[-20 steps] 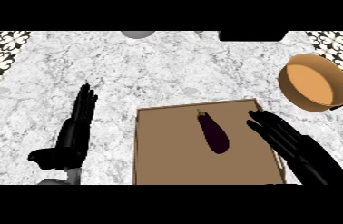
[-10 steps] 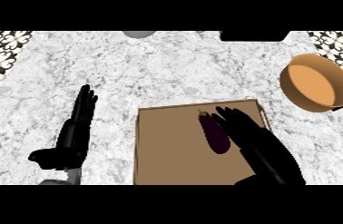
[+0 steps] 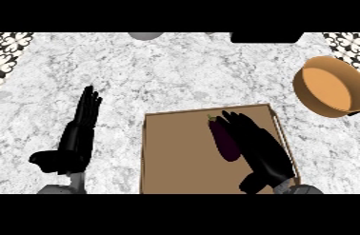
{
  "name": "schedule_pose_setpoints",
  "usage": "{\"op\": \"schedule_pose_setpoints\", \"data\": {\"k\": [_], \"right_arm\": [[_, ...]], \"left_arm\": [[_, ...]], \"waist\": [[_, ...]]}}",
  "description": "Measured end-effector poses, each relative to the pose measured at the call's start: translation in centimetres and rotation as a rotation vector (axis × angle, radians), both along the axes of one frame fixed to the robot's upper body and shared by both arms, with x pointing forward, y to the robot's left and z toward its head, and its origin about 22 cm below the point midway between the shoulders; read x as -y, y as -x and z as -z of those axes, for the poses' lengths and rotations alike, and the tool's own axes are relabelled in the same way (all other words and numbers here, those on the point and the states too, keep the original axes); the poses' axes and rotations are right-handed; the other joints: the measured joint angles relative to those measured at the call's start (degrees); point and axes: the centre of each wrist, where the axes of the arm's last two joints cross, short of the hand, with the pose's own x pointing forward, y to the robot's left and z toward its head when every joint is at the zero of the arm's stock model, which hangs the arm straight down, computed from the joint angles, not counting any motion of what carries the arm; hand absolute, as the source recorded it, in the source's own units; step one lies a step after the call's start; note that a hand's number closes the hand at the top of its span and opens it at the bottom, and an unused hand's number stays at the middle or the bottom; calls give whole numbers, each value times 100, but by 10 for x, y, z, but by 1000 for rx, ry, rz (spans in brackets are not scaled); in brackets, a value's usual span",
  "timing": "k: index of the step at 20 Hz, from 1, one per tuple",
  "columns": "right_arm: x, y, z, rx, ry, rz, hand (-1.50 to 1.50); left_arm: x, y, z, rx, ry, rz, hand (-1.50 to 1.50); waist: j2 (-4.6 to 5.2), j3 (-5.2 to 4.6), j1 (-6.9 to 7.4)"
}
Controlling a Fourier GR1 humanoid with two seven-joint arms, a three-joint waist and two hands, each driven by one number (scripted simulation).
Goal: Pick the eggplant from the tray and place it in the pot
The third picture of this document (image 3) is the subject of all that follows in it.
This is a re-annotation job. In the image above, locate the dark purple eggplant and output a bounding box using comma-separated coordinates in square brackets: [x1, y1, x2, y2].
[207, 114, 242, 163]

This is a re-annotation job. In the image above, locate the brown wooden tray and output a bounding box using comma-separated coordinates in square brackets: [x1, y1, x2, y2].
[138, 103, 303, 195]

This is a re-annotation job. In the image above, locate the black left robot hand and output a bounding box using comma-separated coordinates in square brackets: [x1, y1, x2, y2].
[28, 85, 105, 176]

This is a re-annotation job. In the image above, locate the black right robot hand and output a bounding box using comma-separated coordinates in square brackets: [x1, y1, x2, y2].
[216, 109, 297, 195]

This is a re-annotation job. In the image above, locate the grey round object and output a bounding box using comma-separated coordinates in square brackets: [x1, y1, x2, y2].
[129, 31, 166, 41]

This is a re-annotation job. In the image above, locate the black appliance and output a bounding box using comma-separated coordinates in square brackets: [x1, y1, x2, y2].
[229, 31, 306, 44]

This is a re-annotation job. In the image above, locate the orange copper pot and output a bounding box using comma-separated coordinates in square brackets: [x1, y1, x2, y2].
[291, 55, 360, 119]

